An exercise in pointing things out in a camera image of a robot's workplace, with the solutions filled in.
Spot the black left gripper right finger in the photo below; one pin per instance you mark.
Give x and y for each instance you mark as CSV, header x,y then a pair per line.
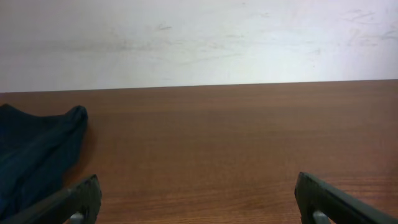
x,y
320,202

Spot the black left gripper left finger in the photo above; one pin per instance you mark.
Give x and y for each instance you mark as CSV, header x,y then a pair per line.
x,y
79,203

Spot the folded navy blue garment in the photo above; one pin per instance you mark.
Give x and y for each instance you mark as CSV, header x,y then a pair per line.
x,y
36,152

